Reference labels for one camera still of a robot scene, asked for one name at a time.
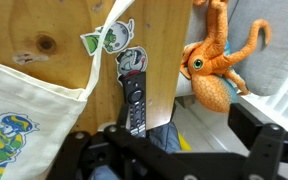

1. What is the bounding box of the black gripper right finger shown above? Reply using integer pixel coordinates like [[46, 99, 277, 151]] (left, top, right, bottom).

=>
[[228, 102, 288, 180]]

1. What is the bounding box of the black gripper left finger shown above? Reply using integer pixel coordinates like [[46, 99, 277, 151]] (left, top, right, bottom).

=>
[[46, 103, 185, 180]]

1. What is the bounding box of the black TV remote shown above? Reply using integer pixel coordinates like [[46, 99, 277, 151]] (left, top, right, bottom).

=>
[[121, 71, 148, 139]]

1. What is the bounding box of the grey zombie face sticker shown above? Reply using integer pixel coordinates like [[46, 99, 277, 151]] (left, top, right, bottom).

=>
[[114, 45, 149, 87]]

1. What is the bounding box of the orange octopus plush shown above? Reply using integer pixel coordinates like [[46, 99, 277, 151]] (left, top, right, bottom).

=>
[[179, 0, 273, 115]]

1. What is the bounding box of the white printed tote bag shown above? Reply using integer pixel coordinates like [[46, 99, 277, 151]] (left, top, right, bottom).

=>
[[0, 0, 137, 180]]

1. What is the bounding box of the green alien moon sticker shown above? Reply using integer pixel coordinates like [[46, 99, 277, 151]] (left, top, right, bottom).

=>
[[79, 18, 136, 57]]

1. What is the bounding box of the yellow handled tool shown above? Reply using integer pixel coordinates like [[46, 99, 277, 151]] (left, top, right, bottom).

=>
[[177, 132, 193, 152]]

